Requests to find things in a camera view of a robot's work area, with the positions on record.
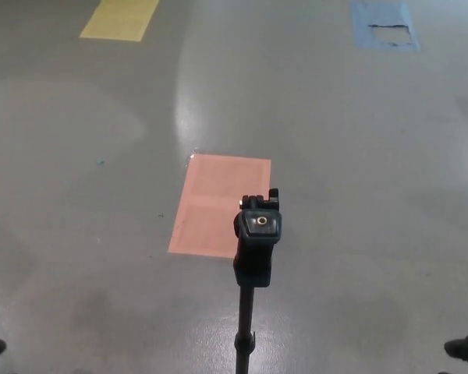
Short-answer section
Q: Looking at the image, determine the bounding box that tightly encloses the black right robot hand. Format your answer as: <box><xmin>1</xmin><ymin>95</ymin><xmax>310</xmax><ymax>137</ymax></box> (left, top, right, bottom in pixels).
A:
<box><xmin>443</xmin><ymin>335</ymin><xmax>468</xmax><ymax>366</ymax></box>

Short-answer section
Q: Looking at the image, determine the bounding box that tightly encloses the black phone stand tripod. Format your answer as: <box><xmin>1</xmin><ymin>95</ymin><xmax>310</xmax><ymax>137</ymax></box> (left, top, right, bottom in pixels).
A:
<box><xmin>232</xmin><ymin>188</ymin><xmax>285</xmax><ymax>374</ymax></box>

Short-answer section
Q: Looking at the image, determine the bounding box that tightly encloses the pink floor tape patch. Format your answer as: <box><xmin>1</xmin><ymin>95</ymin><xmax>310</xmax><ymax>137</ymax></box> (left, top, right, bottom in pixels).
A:
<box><xmin>167</xmin><ymin>153</ymin><xmax>272</xmax><ymax>259</ymax></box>

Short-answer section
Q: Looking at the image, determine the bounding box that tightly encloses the torn blue floor tape patch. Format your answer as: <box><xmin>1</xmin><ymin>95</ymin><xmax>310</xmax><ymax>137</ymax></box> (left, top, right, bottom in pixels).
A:
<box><xmin>349</xmin><ymin>0</ymin><xmax>420</xmax><ymax>53</ymax></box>

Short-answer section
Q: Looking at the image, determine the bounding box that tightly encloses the yellow floor tape patch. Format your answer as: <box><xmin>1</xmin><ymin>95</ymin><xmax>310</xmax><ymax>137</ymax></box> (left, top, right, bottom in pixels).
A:
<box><xmin>79</xmin><ymin>0</ymin><xmax>161</xmax><ymax>42</ymax></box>

